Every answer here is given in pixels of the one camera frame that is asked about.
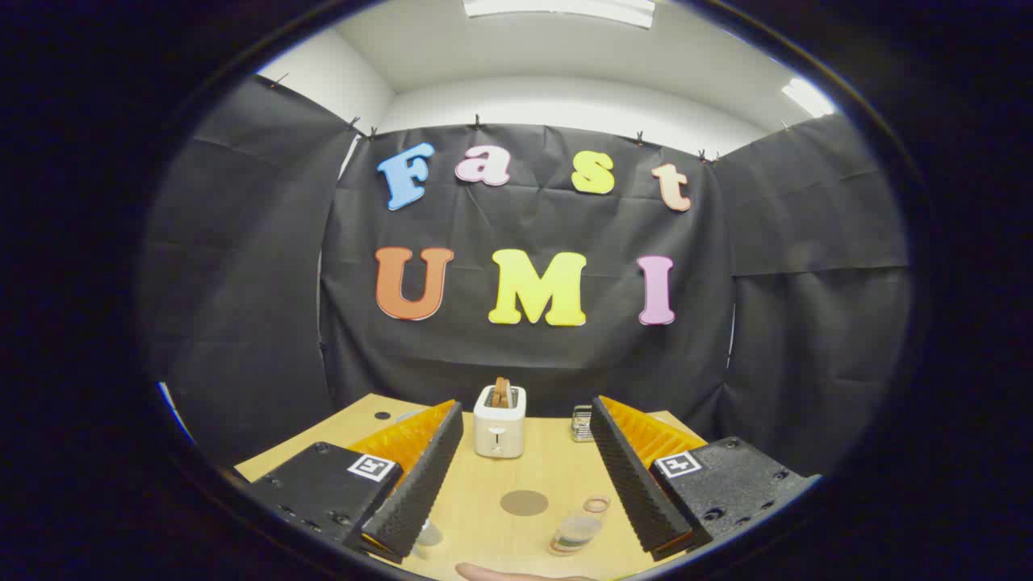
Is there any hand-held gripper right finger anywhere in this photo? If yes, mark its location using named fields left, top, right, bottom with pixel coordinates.
left=592, top=395, right=820, bottom=563

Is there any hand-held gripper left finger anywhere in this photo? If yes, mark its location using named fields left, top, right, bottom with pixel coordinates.
left=242, top=399, right=465, bottom=566

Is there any white cup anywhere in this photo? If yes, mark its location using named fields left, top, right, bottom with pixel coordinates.
left=413, top=519, right=445, bottom=559

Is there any clear plastic juice bottle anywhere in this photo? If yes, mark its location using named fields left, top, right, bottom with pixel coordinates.
left=549, top=495, right=613, bottom=558

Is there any brown round coaster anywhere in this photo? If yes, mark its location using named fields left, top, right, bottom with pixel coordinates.
left=500, top=490, right=550, bottom=517

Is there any wooden table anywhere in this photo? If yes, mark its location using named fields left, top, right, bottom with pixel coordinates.
left=234, top=393, right=711, bottom=581

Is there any white toaster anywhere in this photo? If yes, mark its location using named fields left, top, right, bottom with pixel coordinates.
left=473, top=385, right=527, bottom=459

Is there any black backdrop cloth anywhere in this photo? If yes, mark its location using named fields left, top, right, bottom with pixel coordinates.
left=137, top=74, right=913, bottom=477

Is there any ceiling light panel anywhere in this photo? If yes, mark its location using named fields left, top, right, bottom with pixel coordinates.
left=781, top=77, right=836, bottom=119
left=464, top=0, right=656, bottom=29

